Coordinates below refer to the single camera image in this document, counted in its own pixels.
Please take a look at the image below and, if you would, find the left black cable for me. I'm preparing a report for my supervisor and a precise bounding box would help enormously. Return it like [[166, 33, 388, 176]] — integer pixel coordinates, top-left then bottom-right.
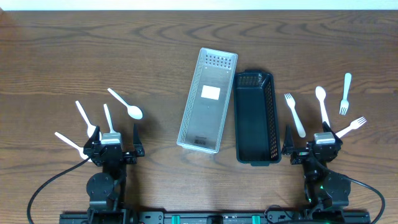
[[26, 157, 94, 224]]

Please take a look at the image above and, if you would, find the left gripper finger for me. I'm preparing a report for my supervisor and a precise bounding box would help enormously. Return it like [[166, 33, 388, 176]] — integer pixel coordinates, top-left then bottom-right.
[[83, 126, 100, 149], [133, 123, 142, 146]]

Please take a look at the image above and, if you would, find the white perforated plastic basket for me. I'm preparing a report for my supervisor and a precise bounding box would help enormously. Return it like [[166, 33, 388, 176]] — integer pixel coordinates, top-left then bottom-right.
[[177, 48, 238, 154]]

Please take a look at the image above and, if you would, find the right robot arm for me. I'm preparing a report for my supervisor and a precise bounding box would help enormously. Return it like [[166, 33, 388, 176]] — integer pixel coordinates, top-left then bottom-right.
[[282, 123, 351, 210]]

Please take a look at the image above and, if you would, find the black perforated plastic basket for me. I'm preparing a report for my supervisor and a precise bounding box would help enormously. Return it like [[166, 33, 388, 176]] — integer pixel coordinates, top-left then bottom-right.
[[233, 70, 281, 166]]

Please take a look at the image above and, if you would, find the white plastic spoon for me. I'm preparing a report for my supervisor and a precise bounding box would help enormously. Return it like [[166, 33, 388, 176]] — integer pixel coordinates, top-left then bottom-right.
[[107, 88, 143, 120], [55, 132, 88, 160], [315, 86, 330, 126], [75, 101, 96, 137], [103, 104, 116, 133]]

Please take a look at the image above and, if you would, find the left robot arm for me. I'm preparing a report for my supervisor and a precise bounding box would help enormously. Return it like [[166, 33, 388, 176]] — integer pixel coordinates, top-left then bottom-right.
[[83, 125, 145, 211]]

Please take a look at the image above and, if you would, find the white plastic fork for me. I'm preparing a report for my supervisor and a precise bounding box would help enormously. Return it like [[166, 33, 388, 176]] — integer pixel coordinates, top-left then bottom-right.
[[339, 73, 352, 116], [284, 93, 306, 138], [336, 116, 366, 138]]

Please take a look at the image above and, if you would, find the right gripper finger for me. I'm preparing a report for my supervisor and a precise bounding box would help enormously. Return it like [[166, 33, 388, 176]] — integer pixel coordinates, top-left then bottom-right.
[[322, 121, 343, 144], [283, 125, 294, 148]]

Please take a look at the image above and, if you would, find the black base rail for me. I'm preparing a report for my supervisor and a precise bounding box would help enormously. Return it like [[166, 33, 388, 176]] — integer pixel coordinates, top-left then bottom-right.
[[59, 210, 371, 224]]

